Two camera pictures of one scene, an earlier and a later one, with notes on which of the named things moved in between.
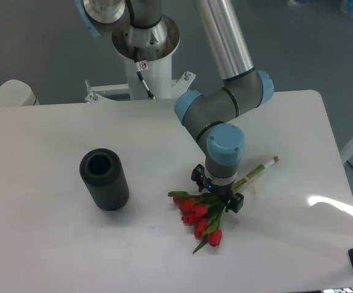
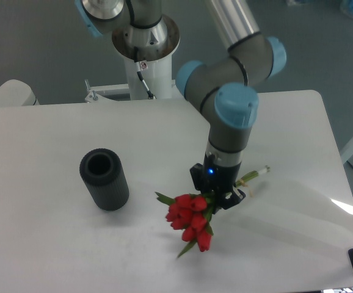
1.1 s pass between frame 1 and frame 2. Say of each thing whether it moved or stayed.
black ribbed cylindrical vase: stayed
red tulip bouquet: moved
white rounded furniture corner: stayed
